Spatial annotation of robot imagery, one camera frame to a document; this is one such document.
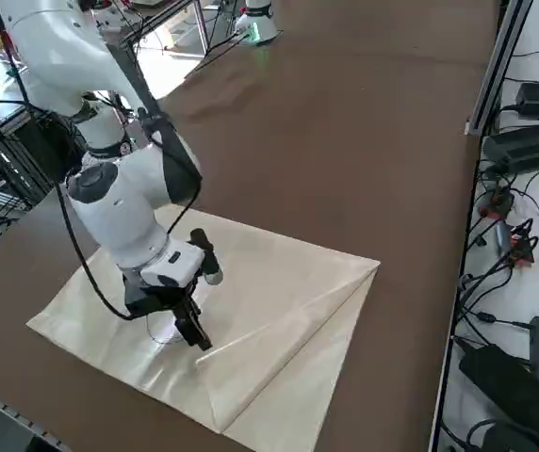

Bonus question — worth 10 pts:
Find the long black power brick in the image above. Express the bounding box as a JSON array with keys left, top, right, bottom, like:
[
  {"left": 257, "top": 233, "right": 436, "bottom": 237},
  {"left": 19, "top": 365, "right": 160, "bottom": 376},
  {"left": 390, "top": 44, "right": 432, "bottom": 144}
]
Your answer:
[{"left": 482, "top": 118, "right": 539, "bottom": 174}]

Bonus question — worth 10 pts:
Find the cream tablecloth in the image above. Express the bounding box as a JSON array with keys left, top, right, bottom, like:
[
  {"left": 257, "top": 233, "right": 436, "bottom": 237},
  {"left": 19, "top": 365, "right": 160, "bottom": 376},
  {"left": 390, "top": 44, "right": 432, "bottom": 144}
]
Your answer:
[{"left": 25, "top": 204, "right": 383, "bottom": 452}]

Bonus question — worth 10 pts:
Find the red black plug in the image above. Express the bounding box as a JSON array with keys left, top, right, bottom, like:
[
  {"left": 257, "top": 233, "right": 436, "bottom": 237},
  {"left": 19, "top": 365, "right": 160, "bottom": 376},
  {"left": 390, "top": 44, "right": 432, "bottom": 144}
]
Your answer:
[{"left": 478, "top": 186, "right": 516, "bottom": 221}]

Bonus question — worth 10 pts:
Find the aluminium table edge rail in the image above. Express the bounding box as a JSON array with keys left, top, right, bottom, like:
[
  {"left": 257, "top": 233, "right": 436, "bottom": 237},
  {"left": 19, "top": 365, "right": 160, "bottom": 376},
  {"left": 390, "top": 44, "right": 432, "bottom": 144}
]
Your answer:
[{"left": 0, "top": 379, "right": 71, "bottom": 452}]

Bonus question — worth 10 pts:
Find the grey pen-shaped tool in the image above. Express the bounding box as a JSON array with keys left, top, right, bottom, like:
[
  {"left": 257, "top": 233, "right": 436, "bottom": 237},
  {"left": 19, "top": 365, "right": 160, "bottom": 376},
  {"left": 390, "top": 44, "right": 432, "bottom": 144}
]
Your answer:
[{"left": 494, "top": 221, "right": 512, "bottom": 259}]

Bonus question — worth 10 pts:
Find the black equipment case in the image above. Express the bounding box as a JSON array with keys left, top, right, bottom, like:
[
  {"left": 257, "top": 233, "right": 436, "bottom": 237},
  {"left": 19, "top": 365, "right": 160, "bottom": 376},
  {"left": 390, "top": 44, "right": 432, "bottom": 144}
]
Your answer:
[{"left": 0, "top": 107, "right": 87, "bottom": 208}]

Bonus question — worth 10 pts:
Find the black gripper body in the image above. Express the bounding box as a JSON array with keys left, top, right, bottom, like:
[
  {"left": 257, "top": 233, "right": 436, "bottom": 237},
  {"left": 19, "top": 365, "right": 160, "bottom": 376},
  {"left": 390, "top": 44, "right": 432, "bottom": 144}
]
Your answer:
[{"left": 124, "top": 272, "right": 201, "bottom": 321}]

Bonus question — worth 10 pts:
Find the large black power adapter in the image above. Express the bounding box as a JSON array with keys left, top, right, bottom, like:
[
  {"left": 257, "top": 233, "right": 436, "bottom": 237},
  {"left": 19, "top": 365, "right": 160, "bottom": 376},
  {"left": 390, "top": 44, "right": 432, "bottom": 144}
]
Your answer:
[{"left": 458, "top": 345, "right": 539, "bottom": 446}]

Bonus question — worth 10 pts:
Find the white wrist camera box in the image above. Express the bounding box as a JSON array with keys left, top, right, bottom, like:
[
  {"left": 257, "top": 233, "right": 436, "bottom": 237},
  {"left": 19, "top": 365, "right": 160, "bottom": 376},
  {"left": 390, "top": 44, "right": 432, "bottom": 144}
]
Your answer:
[{"left": 139, "top": 243, "right": 205, "bottom": 287}]

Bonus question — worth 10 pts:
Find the aluminium extrusion post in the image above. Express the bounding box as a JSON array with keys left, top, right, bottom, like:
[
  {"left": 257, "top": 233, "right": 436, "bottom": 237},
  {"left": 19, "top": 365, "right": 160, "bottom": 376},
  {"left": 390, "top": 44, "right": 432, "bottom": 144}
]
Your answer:
[{"left": 465, "top": 0, "right": 534, "bottom": 137}]

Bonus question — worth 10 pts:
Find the black grey wrist handle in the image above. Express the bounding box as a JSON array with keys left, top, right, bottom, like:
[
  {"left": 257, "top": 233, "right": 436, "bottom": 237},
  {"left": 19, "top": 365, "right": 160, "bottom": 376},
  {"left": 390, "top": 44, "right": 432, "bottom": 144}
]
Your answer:
[{"left": 188, "top": 228, "right": 225, "bottom": 287}]

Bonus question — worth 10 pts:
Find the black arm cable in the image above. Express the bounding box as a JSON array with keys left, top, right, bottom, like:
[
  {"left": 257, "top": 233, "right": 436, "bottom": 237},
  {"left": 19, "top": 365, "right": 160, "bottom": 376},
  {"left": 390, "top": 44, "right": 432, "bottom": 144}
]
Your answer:
[{"left": 5, "top": 27, "right": 204, "bottom": 322}]

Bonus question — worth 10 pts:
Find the orange black clamp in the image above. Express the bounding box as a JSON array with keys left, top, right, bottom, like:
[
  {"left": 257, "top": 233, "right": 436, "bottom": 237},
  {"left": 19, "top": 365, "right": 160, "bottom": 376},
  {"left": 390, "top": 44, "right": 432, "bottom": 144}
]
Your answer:
[{"left": 508, "top": 218, "right": 539, "bottom": 268}]

